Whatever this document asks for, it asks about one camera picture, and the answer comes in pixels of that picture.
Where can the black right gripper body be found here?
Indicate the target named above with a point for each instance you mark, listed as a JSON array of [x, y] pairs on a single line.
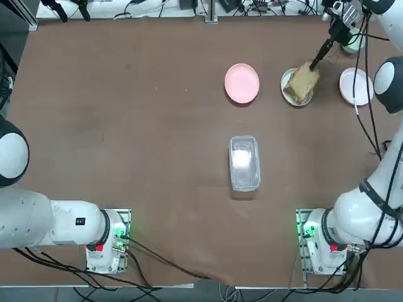
[[340, 31]]

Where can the pale green bowl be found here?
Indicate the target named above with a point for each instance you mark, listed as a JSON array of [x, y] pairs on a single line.
[[354, 45]]

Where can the brown bread slice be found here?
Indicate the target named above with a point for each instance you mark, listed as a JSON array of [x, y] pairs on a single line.
[[288, 91], [303, 80]]

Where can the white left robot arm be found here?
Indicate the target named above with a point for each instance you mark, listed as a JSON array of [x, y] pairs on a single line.
[[72, 220]]

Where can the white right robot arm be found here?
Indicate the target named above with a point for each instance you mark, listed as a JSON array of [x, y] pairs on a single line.
[[346, 217]]

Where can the pink round plate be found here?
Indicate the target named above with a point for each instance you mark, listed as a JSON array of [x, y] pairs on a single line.
[[348, 85], [241, 82]]

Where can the white round plate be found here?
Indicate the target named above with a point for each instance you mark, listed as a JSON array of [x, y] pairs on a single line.
[[286, 77]]

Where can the clear plastic lidded box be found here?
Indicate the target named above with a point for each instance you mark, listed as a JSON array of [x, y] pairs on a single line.
[[245, 163]]

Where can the black tripod leg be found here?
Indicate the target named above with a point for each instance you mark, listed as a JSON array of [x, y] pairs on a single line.
[[60, 11], [83, 11]]

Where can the aluminium frame post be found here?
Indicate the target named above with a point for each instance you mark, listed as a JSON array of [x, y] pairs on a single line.
[[211, 12]]

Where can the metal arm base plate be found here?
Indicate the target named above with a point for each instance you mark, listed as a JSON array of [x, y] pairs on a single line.
[[300, 267], [126, 214]]

